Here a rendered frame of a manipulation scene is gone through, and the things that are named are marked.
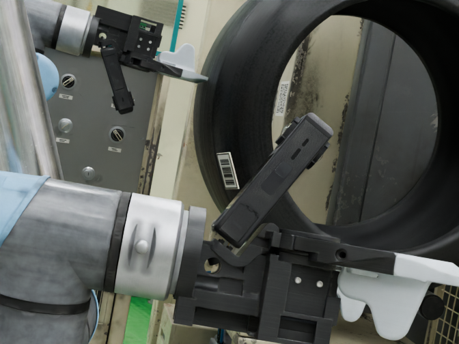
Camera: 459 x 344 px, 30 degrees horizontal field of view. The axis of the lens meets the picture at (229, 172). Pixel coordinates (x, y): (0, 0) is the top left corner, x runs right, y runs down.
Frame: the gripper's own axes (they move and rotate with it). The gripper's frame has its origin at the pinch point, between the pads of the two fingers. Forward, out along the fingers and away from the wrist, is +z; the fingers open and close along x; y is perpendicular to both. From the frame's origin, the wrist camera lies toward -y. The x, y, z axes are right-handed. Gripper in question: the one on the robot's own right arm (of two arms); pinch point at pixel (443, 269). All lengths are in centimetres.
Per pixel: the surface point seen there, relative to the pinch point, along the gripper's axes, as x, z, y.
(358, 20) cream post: -108, 12, -49
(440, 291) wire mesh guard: -119, 42, 3
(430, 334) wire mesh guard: -121, 41, 12
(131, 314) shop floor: -425, -26, 49
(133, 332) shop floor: -389, -23, 54
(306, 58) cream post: -108, 2, -40
